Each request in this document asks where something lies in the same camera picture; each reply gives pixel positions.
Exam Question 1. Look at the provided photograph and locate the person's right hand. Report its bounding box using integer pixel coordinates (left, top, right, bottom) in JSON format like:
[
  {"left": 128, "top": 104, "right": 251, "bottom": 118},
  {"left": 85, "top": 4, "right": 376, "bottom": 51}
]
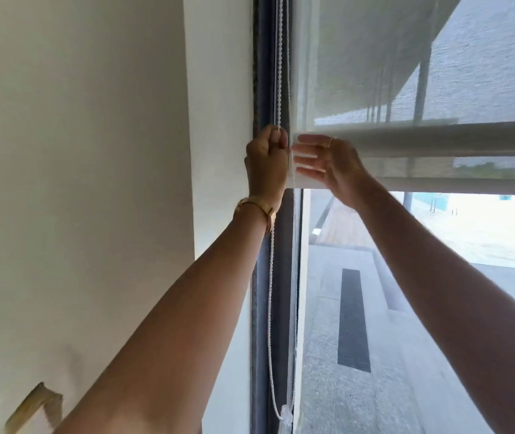
[{"left": 291, "top": 134, "right": 372, "bottom": 209}]

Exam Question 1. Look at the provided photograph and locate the person's left hand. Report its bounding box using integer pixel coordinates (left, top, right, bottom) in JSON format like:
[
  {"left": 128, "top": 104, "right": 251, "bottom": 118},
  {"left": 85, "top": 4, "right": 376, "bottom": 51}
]
[{"left": 244, "top": 124, "right": 290, "bottom": 208}]

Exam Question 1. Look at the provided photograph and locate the white beaded blind cord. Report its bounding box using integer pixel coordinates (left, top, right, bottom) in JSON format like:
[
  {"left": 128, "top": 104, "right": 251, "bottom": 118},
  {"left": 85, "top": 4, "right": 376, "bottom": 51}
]
[{"left": 266, "top": 0, "right": 292, "bottom": 421}]

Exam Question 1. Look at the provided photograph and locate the person's right forearm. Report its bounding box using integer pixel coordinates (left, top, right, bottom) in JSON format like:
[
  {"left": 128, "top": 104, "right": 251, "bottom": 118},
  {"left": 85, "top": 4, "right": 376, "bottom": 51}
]
[{"left": 346, "top": 176, "right": 515, "bottom": 434}]

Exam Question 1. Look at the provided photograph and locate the person's left forearm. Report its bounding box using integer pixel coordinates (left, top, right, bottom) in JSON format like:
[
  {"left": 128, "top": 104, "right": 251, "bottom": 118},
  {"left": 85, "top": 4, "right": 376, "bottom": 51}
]
[{"left": 52, "top": 199, "right": 272, "bottom": 434}]

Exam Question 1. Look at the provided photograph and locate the white sheer roller blind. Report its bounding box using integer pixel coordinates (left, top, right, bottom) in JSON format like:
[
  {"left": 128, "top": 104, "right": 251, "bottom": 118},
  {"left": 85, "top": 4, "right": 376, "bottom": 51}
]
[{"left": 290, "top": 0, "right": 515, "bottom": 197}]

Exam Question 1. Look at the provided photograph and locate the yellow curved object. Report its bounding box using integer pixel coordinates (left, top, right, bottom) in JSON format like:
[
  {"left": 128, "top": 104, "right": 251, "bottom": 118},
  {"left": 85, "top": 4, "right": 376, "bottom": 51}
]
[{"left": 3, "top": 382, "right": 64, "bottom": 434}]

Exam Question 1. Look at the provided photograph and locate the gold wrist bracelet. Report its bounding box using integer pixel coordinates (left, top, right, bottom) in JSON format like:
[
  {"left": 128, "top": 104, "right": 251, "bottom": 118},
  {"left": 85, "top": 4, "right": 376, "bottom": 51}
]
[{"left": 234, "top": 197, "right": 277, "bottom": 234}]

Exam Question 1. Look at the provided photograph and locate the dark window frame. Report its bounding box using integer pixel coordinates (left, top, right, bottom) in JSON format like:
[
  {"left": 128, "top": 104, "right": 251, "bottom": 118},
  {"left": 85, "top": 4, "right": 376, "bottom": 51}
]
[{"left": 250, "top": 0, "right": 302, "bottom": 434}]

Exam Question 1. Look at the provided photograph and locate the white cord weight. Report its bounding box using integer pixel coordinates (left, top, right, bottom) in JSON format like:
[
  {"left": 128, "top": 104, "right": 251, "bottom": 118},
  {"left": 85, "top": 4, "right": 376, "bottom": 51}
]
[{"left": 279, "top": 404, "right": 295, "bottom": 434}]

